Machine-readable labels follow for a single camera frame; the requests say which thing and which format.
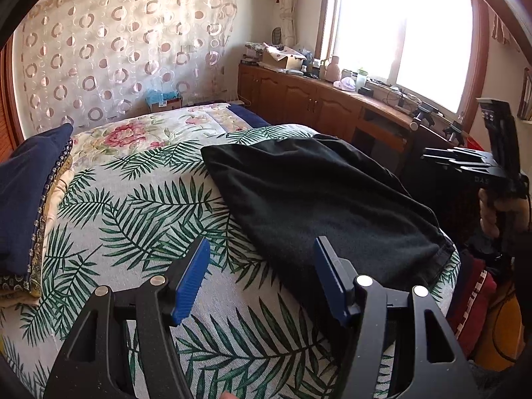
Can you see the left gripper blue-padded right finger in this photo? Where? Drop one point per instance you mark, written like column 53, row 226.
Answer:
column 428, row 361

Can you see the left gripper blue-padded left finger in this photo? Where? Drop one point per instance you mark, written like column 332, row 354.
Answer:
column 93, row 360

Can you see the black printed t-shirt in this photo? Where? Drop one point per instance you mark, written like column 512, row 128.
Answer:
column 285, row 194

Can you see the folded navy blue clothes stack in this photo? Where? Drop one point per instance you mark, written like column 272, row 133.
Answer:
column 26, row 178

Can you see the person's right hand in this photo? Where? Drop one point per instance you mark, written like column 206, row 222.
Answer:
column 494, row 211

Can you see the red patterned cloth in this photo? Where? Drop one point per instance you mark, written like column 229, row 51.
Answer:
column 467, row 312

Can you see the folded patterned cloth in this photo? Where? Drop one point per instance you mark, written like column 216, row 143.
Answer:
column 27, row 290

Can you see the wooden framed window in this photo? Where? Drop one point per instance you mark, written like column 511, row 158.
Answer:
column 436, row 50

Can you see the palm leaf print bedspread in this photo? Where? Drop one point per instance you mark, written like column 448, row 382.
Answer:
column 125, row 218

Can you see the floral quilt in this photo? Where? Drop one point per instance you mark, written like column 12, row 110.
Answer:
column 122, row 139

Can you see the long wooden sideboard cabinet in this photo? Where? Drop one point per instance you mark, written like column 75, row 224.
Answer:
column 380, row 131

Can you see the wooden louvered wardrobe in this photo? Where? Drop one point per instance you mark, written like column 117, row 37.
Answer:
column 11, row 135

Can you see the open cardboard box on cabinet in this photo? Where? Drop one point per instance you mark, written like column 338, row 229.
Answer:
column 287, row 58

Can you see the navy blue blanket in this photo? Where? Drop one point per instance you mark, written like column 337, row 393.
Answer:
column 248, row 116

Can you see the blue tissue box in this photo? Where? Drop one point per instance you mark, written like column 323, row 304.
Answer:
column 158, row 101

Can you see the sheer circle pattern curtain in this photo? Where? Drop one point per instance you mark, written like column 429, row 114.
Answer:
column 92, row 62

